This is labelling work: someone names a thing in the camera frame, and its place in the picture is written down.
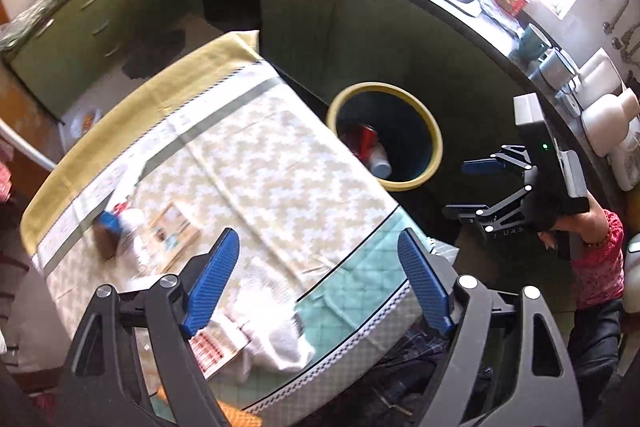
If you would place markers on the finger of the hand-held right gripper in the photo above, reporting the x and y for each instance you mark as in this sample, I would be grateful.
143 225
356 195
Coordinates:
480 167
465 210

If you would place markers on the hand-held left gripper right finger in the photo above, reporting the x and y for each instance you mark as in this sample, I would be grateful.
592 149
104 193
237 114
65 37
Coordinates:
425 282

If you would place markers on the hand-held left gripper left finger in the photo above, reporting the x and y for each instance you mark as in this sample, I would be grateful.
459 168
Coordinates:
210 282

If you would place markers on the red-print card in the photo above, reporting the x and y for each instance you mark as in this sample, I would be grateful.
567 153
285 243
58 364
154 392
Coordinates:
220 344

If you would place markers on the white mesh cloth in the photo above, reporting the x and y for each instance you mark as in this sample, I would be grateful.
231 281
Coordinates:
270 307

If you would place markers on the tan printed leaflet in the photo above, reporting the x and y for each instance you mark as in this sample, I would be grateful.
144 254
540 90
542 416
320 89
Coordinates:
167 232

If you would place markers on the yellow-rimmed dark trash bin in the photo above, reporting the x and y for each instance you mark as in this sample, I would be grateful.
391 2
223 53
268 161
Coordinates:
412 132

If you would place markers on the clear plastic bottle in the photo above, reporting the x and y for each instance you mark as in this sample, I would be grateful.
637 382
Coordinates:
132 234

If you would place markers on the brown bottle with blue cap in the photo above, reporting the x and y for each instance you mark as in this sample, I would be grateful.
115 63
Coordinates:
106 234

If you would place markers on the red can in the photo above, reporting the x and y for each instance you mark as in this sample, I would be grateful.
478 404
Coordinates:
364 139

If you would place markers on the white plastic bag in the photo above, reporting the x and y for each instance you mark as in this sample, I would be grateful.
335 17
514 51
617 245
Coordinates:
131 177

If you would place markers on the orange plastic mesh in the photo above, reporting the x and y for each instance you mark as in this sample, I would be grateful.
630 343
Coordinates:
242 417

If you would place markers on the person's right forearm pink sleeve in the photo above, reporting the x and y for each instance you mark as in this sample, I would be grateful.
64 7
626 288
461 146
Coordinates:
600 267

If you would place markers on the white jug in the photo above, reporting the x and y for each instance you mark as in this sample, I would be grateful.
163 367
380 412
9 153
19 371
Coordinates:
612 122

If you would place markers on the dark plaid cloth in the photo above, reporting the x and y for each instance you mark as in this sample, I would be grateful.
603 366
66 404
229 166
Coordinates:
400 377

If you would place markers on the grey white mug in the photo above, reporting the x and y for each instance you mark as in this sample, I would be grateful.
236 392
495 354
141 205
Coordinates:
556 69

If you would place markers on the dark green mug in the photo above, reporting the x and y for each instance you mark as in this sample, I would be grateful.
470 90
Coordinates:
532 42

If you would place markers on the patterned tablecloth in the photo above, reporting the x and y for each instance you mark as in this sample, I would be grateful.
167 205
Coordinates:
275 157

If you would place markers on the black cloth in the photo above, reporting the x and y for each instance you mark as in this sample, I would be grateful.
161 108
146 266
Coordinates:
597 342

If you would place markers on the white bag on floor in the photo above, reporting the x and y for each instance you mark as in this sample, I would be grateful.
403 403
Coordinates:
82 124

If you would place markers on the green door cabinet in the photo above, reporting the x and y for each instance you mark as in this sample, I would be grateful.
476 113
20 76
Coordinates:
310 7

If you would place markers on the black floor mat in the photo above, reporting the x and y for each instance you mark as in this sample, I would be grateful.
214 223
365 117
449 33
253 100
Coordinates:
155 52

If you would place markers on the green drawer cabinet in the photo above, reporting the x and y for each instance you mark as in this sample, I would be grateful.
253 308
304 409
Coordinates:
90 22

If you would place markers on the clear plastic bags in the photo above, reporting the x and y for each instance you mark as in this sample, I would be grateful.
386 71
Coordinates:
25 22

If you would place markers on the metal wall pipes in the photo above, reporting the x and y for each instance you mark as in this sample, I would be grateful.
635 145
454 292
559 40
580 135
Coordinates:
620 12

